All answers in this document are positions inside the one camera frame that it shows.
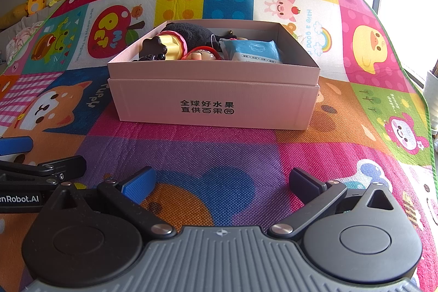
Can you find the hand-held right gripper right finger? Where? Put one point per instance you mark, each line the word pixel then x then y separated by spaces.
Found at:
pixel 304 183

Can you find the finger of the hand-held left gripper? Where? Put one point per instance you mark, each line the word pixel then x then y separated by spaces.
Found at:
pixel 15 145
pixel 51 167

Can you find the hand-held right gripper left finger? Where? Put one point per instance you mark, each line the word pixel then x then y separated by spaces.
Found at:
pixel 140 184

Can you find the pink cardboard box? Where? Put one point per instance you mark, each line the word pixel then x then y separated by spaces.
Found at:
pixel 212 90

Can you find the blue white wipes packet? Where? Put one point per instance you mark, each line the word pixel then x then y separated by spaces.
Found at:
pixel 253 51

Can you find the black plush toy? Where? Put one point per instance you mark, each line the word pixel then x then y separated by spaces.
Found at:
pixel 195 30

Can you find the colourful cartoon play mat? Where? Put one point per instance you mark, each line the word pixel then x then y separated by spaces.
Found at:
pixel 239 155

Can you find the pink crumpled cloth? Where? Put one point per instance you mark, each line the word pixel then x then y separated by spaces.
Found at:
pixel 20 39

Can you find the yellow duck plush toy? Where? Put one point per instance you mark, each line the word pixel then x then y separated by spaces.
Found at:
pixel 34 1

